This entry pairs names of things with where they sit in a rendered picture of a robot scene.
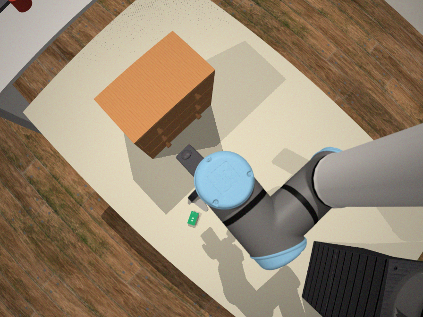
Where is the brown wooden chest of drawers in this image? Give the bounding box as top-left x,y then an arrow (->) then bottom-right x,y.
94,31 -> 215,159

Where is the brown wooden drawer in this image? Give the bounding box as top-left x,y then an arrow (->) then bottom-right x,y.
144,118 -> 179,153
179,87 -> 212,123
176,73 -> 213,114
150,126 -> 181,157
137,108 -> 177,148
181,98 -> 210,130

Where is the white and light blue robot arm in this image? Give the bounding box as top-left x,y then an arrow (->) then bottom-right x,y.
176,123 -> 423,317

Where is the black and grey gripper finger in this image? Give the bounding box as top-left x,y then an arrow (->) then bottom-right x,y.
188,190 -> 209,211

